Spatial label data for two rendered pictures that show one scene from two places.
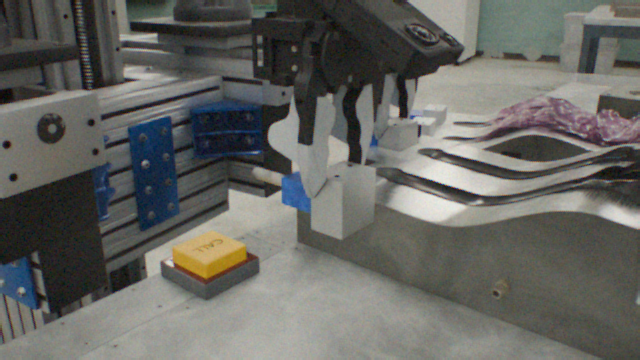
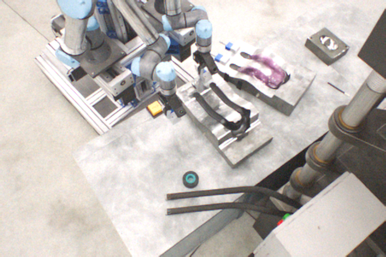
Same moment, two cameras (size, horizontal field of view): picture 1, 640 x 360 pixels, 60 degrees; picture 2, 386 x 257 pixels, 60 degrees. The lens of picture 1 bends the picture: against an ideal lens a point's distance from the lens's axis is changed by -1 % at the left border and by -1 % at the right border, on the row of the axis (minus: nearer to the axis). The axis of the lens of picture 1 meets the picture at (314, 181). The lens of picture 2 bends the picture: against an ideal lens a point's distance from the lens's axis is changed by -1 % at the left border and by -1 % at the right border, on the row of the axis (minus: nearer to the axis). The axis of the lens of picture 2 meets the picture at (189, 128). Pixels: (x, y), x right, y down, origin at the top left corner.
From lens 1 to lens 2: 1.35 m
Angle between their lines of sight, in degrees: 43
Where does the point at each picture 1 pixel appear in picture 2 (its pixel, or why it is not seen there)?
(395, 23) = (177, 109)
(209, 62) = not seen: hidden behind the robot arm
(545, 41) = not seen: outside the picture
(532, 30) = not seen: outside the picture
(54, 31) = (119, 28)
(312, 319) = (171, 128)
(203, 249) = (154, 108)
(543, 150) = (247, 84)
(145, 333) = (142, 126)
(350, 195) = (174, 120)
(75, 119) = (127, 79)
